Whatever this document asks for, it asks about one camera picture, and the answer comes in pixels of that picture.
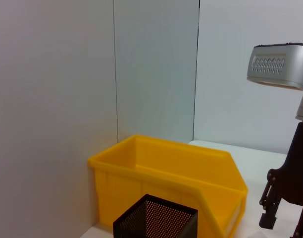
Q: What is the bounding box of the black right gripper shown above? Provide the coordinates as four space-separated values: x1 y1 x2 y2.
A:
258 121 303 238

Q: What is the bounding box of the black mesh pen holder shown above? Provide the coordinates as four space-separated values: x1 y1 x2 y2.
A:
113 194 199 238

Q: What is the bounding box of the yellow plastic bin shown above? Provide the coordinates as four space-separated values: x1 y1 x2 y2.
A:
87 134 249 238

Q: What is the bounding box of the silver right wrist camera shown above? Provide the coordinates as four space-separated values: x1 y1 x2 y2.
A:
246 43 303 122

